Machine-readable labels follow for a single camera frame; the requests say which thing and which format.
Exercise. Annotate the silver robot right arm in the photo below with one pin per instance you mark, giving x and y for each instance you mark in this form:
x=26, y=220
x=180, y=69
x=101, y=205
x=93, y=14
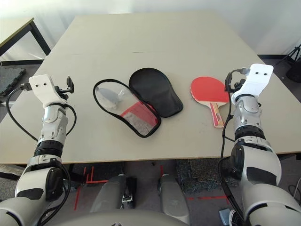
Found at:
x=249, y=113

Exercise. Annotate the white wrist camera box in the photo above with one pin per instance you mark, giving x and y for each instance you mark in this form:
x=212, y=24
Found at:
x=44, y=87
x=256, y=77

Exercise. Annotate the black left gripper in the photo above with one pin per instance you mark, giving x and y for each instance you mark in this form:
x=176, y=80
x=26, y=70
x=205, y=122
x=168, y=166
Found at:
x=63, y=91

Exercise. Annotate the grey robot right leg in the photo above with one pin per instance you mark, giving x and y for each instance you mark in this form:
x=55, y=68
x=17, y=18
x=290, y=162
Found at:
x=171, y=197

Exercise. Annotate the grey robot leg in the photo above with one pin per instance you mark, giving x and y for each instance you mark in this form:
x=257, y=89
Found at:
x=171, y=197
x=105, y=193

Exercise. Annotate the black-framed side table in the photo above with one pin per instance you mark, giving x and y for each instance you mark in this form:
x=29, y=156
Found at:
x=14, y=30

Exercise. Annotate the black foam floor tile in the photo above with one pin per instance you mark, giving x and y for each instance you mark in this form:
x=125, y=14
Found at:
x=9, y=80

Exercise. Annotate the black bag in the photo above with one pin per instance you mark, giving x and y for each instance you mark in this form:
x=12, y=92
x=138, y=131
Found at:
x=294, y=73

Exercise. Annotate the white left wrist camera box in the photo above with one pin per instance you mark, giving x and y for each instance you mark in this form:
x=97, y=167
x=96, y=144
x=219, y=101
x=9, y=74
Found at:
x=44, y=87

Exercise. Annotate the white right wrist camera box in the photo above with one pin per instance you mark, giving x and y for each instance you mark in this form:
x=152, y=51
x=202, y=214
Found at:
x=256, y=77

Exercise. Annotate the grey speckled floor mat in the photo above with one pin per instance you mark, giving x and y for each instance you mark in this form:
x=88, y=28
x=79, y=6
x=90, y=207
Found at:
x=9, y=186

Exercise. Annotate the black tripod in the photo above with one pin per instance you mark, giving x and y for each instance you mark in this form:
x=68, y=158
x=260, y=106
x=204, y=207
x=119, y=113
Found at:
x=296, y=50

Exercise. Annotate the red ping-pong paddle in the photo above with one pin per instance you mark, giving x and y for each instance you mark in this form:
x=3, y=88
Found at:
x=208, y=89

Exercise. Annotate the red black paddle case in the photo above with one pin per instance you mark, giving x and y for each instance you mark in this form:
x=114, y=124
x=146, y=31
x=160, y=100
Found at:
x=155, y=94

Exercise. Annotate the dark speckled floor mat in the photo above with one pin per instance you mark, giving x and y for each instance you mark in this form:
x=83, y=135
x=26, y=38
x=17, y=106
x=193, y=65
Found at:
x=200, y=174

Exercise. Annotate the grey robot torso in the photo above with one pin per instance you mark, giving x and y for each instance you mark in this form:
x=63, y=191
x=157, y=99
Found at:
x=131, y=219

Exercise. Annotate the grey robot left leg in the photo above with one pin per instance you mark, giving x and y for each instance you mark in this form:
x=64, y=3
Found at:
x=105, y=193

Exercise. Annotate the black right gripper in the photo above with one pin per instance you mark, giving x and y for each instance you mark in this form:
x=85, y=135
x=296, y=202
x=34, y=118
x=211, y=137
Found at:
x=237, y=86

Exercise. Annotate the grey floor pedal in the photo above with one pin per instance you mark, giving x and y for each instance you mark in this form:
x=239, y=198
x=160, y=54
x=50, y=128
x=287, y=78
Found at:
x=224, y=215

